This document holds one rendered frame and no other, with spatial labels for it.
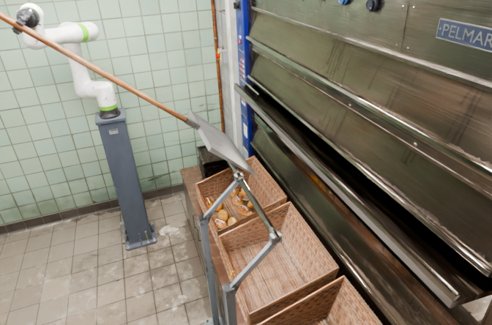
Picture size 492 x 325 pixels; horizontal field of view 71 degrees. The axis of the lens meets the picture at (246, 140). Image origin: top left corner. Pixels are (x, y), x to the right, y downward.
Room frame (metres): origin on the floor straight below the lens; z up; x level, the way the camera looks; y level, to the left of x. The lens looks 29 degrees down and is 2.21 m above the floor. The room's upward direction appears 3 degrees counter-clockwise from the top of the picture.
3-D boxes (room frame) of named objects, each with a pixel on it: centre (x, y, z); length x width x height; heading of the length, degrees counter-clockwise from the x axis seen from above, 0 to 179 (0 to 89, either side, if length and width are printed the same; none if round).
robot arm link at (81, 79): (2.39, 1.13, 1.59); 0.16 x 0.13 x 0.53; 73
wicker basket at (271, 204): (1.92, 0.07, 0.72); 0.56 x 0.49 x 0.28; 20
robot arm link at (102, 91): (2.35, 1.00, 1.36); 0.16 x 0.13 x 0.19; 73
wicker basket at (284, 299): (1.36, -0.12, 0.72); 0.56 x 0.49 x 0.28; 18
